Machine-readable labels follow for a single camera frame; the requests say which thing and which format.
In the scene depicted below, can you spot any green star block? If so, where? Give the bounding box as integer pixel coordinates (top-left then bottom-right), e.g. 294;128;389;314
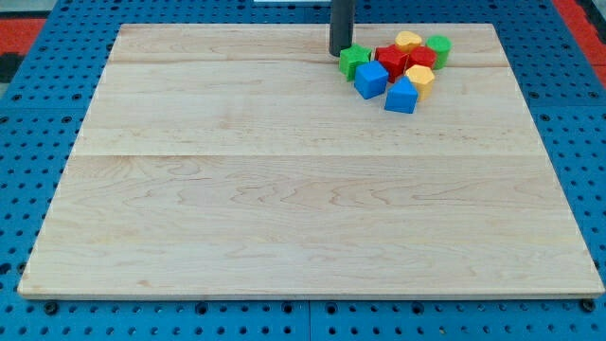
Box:
338;44;372;81

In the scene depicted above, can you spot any red star block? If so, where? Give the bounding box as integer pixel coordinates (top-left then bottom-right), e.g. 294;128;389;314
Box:
374;45;408;83

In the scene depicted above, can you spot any yellow heart block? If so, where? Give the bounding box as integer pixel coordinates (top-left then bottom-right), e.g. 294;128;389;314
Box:
394;30;422;53

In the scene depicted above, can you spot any light wooden board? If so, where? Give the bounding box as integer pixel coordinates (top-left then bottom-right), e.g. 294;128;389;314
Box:
18;24;604;300

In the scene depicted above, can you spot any blue cube block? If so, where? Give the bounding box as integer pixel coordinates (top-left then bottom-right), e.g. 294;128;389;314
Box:
354;61;388;99

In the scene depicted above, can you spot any blue triangle block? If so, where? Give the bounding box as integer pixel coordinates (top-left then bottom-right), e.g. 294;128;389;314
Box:
384;76;419;114

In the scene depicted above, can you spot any yellow hexagon block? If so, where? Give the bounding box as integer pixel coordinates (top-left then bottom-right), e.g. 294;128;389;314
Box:
404;64;436;101

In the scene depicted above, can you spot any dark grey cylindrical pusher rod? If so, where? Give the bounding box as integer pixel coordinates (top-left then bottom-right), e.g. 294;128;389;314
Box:
329;0;356;57

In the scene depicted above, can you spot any red cylinder block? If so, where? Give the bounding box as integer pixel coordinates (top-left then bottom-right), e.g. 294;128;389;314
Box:
406;46;437;69

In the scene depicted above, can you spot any green cylinder block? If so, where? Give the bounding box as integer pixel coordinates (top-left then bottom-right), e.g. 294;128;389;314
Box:
426;35;453;70

